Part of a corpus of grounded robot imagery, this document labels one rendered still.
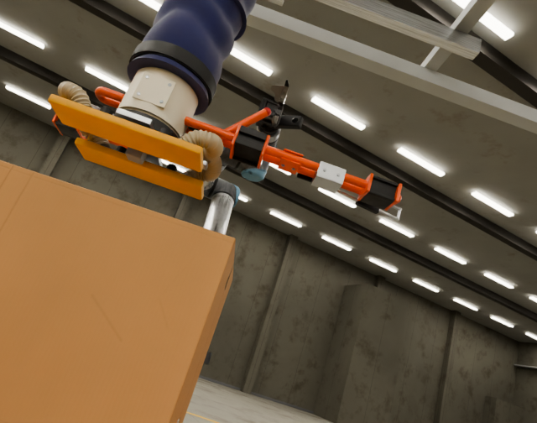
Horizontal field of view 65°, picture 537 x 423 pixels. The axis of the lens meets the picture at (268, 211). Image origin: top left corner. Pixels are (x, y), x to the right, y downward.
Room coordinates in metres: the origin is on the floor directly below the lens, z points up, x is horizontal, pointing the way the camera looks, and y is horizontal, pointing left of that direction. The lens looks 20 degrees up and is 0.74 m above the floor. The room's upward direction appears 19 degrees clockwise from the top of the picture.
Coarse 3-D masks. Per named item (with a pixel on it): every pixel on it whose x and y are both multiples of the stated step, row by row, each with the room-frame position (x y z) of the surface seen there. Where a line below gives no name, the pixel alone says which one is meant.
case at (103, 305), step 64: (0, 192) 0.75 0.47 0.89; (64, 192) 0.75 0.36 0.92; (0, 256) 0.75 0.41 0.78; (64, 256) 0.75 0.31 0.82; (128, 256) 0.75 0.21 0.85; (192, 256) 0.75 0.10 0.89; (0, 320) 0.75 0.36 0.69; (64, 320) 0.75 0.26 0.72; (128, 320) 0.75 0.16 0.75; (192, 320) 0.75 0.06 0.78; (0, 384) 0.75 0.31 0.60; (64, 384) 0.75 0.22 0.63; (128, 384) 0.75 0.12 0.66; (192, 384) 1.00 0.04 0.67
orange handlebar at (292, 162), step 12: (96, 96) 0.95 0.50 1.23; (108, 96) 0.93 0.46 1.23; (120, 96) 0.92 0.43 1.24; (192, 120) 0.93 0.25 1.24; (216, 132) 0.93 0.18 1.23; (228, 132) 0.93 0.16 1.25; (120, 144) 1.20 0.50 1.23; (228, 144) 0.97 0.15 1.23; (264, 156) 0.98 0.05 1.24; (276, 156) 0.94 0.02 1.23; (288, 156) 0.94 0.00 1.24; (300, 156) 0.94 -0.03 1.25; (288, 168) 0.98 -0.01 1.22; (300, 168) 0.98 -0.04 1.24; (312, 168) 0.94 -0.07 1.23; (348, 180) 0.95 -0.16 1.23; (360, 180) 0.94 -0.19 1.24
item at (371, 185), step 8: (368, 176) 0.94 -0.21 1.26; (376, 176) 0.94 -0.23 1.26; (368, 184) 0.93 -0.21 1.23; (376, 184) 0.94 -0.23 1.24; (384, 184) 0.94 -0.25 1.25; (392, 184) 0.94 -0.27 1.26; (400, 184) 0.93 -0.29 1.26; (360, 192) 0.99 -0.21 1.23; (368, 192) 0.94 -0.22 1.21; (376, 192) 0.94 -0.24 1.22; (384, 192) 0.94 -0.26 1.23; (392, 192) 0.94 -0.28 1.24; (360, 200) 1.00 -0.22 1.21; (368, 200) 0.98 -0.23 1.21; (376, 200) 0.97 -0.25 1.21; (384, 200) 0.95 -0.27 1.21; (392, 200) 0.94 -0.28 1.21; (384, 208) 1.00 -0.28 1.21
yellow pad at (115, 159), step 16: (80, 144) 1.00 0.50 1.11; (96, 144) 1.00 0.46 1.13; (96, 160) 1.07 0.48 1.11; (112, 160) 1.03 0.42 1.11; (128, 160) 1.00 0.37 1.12; (144, 160) 1.01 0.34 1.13; (144, 176) 1.07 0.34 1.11; (160, 176) 1.03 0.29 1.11; (176, 176) 1.00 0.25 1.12; (192, 192) 1.06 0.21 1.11
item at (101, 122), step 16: (64, 112) 0.84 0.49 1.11; (80, 112) 0.81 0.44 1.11; (96, 112) 0.81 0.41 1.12; (112, 112) 0.86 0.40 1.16; (80, 128) 0.90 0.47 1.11; (96, 128) 0.87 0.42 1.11; (112, 128) 0.84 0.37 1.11; (128, 128) 0.81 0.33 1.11; (144, 128) 0.81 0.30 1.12; (160, 128) 0.86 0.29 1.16; (128, 144) 0.89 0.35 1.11; (144, 144) 0.86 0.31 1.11; (160, 144) 0.84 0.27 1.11; (176, 144) 0.82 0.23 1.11; (192, 144) 0.82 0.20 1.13; (176, 160) 0.89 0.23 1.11; (192, 160) 0.86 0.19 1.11
